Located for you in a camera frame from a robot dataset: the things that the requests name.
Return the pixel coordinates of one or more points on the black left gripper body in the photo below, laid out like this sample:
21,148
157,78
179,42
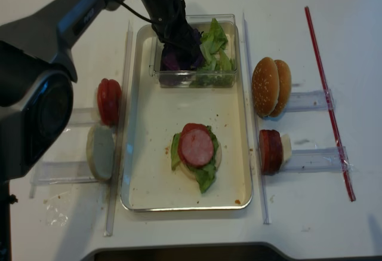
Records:
169,23

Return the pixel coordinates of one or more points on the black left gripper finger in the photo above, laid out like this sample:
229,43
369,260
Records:
175,57

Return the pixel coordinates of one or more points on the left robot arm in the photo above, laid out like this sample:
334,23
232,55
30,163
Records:
37,71

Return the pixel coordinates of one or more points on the green lettuce in container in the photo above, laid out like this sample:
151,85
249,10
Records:
218,68

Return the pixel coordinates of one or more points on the tomato slice on burger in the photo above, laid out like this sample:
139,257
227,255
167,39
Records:
187,128

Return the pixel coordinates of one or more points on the tomato slice stack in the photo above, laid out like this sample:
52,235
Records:
109,94

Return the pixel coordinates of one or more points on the green lettuce on burger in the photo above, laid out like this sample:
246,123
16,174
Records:
205,175

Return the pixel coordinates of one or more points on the red meat patty stack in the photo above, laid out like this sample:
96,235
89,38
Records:
271,151

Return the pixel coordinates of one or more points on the purple cabbage in container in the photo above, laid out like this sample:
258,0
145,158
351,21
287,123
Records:
174,77

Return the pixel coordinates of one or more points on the clear salad container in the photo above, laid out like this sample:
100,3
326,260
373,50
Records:
202,24

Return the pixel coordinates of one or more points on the front sesame bun top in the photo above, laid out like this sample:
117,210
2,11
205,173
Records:
265,86

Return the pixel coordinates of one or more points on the sesame bun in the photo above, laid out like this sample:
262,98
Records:
285,85
265,86

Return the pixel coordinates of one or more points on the pink ham slice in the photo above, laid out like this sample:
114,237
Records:
197,148

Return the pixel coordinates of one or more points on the rear sesame bun top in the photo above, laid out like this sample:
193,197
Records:
285,85

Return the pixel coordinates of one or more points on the bun bottom on tray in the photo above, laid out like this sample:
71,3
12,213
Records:
191,175

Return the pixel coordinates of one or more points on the white bun bottom upright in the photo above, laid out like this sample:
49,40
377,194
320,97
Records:
100,150

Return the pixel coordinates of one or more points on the metal tray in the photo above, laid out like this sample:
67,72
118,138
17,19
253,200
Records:
155,114

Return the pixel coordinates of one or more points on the dark monitor edge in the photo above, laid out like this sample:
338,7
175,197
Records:
192,252

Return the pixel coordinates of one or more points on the red plastic strip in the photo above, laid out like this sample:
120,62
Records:
331,110

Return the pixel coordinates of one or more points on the clear left side rail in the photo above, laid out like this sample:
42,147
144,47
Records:
113,185

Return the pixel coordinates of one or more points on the clear tomato rail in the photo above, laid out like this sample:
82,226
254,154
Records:
83,117

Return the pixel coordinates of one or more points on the clear bun rail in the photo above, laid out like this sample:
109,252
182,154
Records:
320,100
55,173

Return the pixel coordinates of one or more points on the clear patty rail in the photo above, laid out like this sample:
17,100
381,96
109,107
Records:
332,160

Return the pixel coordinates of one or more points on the clear bun bottom rail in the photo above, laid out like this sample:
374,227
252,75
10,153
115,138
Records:
55,173

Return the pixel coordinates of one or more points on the clear right side rail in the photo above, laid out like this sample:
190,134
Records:
261,180

